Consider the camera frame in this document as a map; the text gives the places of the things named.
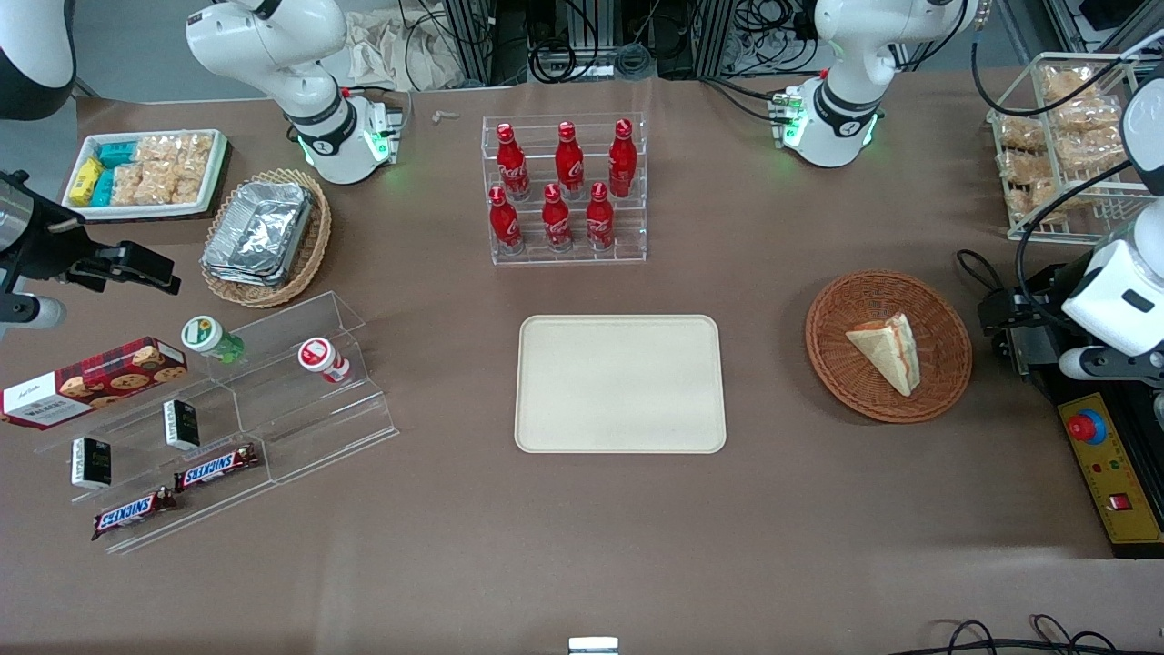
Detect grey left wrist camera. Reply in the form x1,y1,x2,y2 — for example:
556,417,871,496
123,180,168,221
1058,345,1164,384

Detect snickers chocolate bar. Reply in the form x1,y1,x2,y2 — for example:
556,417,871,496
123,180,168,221
172,442,262,493
90,486,179,543

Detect triangle sandwich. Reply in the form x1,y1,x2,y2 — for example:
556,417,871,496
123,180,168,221
845,312,922,398

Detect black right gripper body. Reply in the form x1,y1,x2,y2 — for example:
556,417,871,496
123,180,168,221
0,173,103,294

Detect beige plastic tray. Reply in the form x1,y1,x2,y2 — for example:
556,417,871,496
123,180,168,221
515,315,728,455

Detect white wire rack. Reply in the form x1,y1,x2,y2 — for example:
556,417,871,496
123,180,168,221
986,52,1164,244

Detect yellow snack packet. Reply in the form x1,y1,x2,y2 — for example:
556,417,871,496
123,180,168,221
68,157,106,207

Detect red lidded drink bottle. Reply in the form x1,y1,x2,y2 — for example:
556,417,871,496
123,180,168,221
296,336,354,387

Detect stacked aluminium foil trays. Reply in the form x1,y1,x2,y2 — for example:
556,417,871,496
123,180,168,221
201,180,316,289

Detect clear acrylic bottle rack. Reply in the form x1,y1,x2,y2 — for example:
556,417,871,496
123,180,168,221
481,112,649,267

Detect green lidded drink bottle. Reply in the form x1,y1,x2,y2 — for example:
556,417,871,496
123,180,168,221
179,314,247,366

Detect black coiled background cable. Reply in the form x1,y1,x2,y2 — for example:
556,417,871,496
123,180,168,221
613,42,655,80
531,40,580,83

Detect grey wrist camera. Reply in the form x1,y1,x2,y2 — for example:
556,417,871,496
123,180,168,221
1058,345,1164,384
0,295,68,340

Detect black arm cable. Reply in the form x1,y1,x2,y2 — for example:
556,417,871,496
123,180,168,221
969,36,1164,301

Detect oval light wicker basket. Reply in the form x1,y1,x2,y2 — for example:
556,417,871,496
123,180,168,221
199,167,334,310

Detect red tartan cookie box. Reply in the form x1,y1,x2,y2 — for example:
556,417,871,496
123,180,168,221
0,336,190,431

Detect clear stepped acrylic shelf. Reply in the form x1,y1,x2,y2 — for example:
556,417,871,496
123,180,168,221
35,290,402,557

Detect beige crumpled cloth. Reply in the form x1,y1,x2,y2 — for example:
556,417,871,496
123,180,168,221
323,7,467,93

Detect black yellow control box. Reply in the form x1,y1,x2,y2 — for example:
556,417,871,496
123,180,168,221
1000,264,1164,559

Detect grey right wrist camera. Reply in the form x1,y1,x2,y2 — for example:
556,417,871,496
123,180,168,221
0,295,68,340

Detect round brown wicker basket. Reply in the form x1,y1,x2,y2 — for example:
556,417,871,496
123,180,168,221
805,270,973,425

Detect black floor cables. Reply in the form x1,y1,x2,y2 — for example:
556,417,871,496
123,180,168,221
909,613,1164,655

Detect black looped table cable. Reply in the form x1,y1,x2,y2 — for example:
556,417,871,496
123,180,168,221
954,248,1012,303

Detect red cola bottle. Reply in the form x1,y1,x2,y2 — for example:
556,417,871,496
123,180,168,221
487,185,525,255
585,181,617,251
496,123,532,202
607,118,638,199
554,120,587,200
541,183,575,253

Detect small black white box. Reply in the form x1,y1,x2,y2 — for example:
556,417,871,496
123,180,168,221
70,436,114,491
162,398,202,452

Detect white rectangular snack tray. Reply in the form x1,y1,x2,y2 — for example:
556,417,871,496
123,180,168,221
60,128,229,223

